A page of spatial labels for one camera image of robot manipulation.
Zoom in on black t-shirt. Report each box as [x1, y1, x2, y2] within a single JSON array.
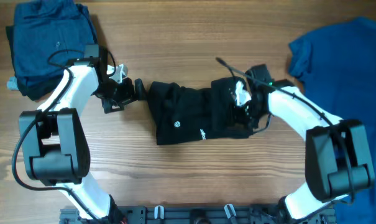
[[147, 77, 254, 145]]

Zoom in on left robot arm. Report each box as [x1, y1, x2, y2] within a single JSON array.
[[12, 44, 147, 223]]

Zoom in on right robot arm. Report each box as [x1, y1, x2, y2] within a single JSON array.
[[228, 65, 375, 223]]

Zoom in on folded blue denim shirt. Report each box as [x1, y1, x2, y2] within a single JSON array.
[[12, 1, 98, 86]]

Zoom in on blue t-shirt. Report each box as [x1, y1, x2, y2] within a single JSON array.
[[288, 17, 376, 223]]

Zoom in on left black cable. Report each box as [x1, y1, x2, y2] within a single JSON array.
[[11, 49, 117, 223]]

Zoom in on black cable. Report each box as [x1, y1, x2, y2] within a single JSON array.
[[11, 49, 117, 223], [215, 57, 356, 206]]

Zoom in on right black cable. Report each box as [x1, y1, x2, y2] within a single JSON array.
[[215, 57, 356, 206]]

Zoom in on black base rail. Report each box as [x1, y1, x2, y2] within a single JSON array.
[[59, 203, 336, 224]]

